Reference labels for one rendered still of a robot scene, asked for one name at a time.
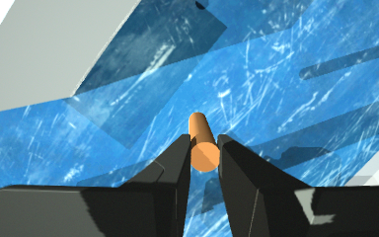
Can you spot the orange peg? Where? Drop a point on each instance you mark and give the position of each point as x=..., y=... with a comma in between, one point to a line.
x=204, y=150

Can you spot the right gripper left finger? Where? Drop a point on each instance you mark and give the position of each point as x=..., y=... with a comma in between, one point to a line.
x=153, y=203

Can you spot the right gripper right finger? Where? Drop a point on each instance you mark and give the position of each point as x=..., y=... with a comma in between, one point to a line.
x=263, y=201

